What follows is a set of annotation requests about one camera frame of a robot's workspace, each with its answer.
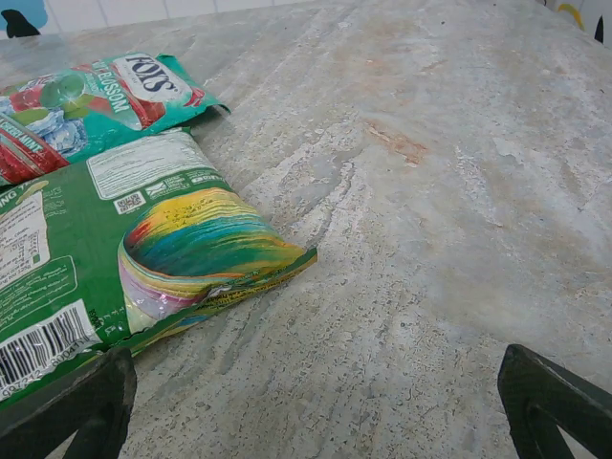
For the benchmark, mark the black dolphin blue circle sticker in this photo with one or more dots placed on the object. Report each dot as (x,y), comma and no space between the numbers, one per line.
(19,24)

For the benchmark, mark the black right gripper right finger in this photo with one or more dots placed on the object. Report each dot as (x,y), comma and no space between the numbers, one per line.
(526,382)

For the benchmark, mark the green rainbow print snack bag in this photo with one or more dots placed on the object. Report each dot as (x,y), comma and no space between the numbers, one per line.
(86,229)

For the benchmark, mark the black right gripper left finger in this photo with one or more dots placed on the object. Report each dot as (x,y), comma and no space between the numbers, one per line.
(95,382)

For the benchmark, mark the teal Fox's candy bag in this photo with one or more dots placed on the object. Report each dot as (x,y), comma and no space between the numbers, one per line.
(95,110)

